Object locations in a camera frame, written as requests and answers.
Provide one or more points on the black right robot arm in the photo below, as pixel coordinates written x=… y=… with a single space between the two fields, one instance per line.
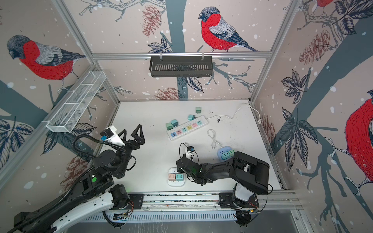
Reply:
x=248 y=171

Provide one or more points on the white multicolour power strip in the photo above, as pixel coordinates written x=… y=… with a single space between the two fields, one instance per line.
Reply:
x=187 y=128

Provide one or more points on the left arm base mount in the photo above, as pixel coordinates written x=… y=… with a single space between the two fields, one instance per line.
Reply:
x=121 y=199

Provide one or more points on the teal plug adapter front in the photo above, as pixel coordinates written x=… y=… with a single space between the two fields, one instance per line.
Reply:
x=179 y=177

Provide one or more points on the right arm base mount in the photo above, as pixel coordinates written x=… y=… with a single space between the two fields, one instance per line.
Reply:
x=239 y=200

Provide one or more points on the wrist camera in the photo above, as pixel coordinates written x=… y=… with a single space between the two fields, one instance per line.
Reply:
x=109 y=135
x=189 y=152

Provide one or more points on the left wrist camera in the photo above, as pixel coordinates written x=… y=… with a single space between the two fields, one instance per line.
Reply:
x=109 y=135

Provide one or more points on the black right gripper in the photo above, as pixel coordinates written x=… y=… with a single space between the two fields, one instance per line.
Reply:
x=178 y=167

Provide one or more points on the white mesh shelf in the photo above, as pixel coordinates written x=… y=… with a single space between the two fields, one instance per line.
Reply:
x=78 y=100

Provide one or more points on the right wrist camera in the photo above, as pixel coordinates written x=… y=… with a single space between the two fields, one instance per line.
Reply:
x=189 y=152

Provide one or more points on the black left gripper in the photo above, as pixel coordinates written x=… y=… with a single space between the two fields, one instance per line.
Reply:
x=139 y=140

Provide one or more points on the white square socket cube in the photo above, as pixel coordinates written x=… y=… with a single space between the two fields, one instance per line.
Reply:
x=175 y=183

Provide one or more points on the pink plug adapter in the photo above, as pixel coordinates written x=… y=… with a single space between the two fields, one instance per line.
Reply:
x=172 y=177

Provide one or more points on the blue square socket cube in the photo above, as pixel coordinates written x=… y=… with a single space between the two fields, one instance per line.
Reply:
x=223 y=150

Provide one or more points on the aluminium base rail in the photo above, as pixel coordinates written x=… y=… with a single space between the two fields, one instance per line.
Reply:
x=181 y=206

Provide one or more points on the teal plug adapter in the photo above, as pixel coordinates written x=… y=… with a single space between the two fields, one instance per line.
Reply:
x=179 y=177
x=225 y=156
x=191 y=117
x=174 y=123

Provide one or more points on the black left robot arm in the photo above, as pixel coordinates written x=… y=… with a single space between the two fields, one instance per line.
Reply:
x=93 y=191

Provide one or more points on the black wire basket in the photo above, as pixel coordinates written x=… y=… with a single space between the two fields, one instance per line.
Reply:
x=181 y=66

